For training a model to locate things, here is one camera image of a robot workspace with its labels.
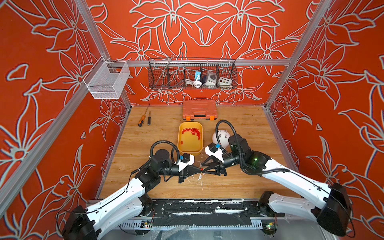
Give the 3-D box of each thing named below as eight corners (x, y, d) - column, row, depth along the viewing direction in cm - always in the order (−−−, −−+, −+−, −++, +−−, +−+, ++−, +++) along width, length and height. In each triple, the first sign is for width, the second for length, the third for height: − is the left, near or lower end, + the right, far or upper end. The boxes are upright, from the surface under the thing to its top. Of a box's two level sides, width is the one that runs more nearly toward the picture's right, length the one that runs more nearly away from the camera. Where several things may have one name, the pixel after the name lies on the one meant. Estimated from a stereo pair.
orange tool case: (182, 121, 112) (182, 117, 108) (183, 104, 124) (183, 99, 120) (217, 121, 112) (218, 116, 108) (214, 104, 124) (215, 99, 120)
